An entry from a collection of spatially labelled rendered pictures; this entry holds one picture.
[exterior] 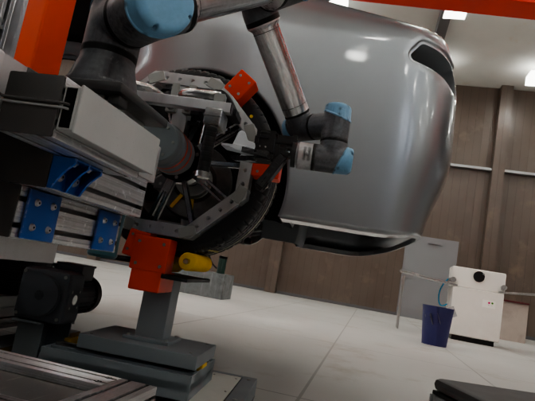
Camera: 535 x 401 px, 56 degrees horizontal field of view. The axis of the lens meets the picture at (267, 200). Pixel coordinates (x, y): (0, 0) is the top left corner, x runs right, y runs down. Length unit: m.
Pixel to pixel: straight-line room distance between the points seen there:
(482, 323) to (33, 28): 7.76
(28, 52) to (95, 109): 1.12
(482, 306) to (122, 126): 8.06
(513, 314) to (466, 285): 3.25
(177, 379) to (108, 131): 1.03
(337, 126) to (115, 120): 0.72
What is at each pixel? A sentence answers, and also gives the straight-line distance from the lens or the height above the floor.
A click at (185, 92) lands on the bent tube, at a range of 1.55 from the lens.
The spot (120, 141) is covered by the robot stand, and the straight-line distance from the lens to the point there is 0.85.
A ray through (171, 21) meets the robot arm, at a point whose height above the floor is 0.95.
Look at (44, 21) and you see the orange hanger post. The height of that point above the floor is 1.20.
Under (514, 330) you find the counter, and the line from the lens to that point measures 11.86.
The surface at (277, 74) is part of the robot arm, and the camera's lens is 1.44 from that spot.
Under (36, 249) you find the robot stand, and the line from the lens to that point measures 1.15.
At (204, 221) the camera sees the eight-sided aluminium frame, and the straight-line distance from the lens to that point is 1.62.
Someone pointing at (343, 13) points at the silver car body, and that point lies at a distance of 2.30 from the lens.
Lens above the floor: 0.52
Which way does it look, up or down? 8 degrees up
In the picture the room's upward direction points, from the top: 10 degrees clockwise
